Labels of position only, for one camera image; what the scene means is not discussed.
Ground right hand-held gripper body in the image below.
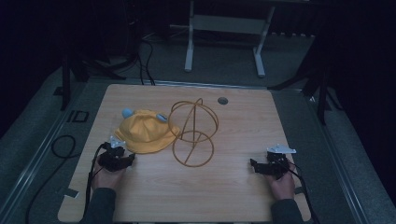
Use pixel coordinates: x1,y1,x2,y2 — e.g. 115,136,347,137
257,143,297,180

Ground white metal desk frame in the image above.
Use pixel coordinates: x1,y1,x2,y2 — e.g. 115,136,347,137
184,0,276,78

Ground person's left hand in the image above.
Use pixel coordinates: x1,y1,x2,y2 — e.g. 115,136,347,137
91,154,126,191

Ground yellow bucket hat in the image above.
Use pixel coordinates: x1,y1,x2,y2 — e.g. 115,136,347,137
113,107,181,155

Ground gold wire hat stand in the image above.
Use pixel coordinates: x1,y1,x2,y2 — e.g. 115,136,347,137
167,97,219,168

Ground black stand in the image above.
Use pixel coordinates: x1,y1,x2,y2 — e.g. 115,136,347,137
53,54,127,112
267,62,344,126

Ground person's right hand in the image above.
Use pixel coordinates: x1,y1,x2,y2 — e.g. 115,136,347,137
268,160,297,201

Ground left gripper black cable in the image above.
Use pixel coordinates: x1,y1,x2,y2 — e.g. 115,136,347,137
83,143,108,218

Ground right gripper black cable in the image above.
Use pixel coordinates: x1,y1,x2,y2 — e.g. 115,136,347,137
288,161,321,224

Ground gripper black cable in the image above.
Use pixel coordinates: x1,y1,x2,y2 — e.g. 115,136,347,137
288,161,321,224
83,143,108,218

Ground black floor cable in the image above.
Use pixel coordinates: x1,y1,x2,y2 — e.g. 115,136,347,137
25,134,78,224

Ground black hanging cables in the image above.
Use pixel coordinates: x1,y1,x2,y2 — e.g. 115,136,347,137
136,36,157,87

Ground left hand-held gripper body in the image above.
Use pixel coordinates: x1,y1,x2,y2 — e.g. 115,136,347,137
98,135,132,173

